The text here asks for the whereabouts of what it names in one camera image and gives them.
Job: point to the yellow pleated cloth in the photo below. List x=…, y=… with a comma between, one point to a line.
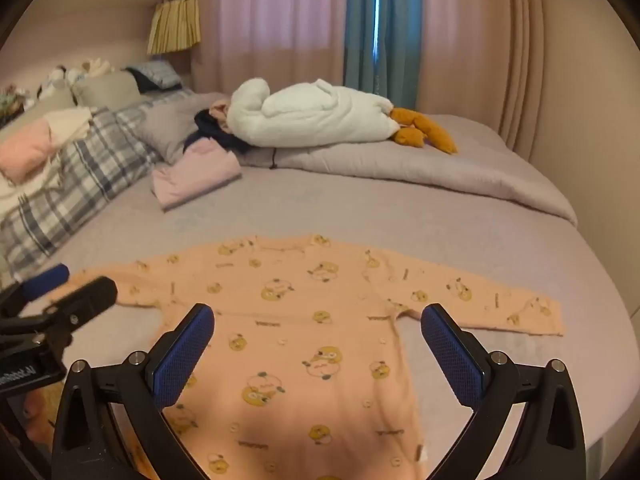
x=172, y=25

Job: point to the grey pillow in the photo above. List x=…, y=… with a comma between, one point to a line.
x=165, y=125

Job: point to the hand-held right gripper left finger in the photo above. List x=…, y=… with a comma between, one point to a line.
x=182, y=355

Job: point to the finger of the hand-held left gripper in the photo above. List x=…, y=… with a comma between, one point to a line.
x=47, y=279
x=90, y=297

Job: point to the white plush toys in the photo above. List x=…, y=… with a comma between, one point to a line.
x=75, y=72

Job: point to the blue striped pillow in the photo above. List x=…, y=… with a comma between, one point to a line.
x=160, y=74

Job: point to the pink folded cloth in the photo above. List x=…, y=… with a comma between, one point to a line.
x=195, y=177

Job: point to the dark folded cloth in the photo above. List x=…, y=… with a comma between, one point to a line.
x=145, y=84

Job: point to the orange printed baby garment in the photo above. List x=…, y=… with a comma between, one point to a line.
x=310, y=320

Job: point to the teal curtain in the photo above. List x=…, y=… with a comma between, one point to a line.
x=360, y=25

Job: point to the pink sheer curtain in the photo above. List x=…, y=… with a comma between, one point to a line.
x=270, y=20

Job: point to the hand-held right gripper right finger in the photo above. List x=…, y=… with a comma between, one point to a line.
x=452, y=355

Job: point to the dark navy cloth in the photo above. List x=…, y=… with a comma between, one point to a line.
x=210, y=125

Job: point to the white goose plush toy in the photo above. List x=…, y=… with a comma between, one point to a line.
x=310, y=115

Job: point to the beige thick curtain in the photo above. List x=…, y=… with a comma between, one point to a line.
x=522, y=60

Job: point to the grey comforter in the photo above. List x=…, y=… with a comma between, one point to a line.
x=400, y=170

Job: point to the bed with grey sheet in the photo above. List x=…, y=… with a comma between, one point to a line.
x=500, y=270

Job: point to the pink rolled cloth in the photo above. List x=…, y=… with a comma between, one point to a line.
x=27, y=150

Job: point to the white cloth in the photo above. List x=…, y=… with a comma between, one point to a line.
x=70, y=122

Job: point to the beige pillow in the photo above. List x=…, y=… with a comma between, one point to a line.
x=105, y=89

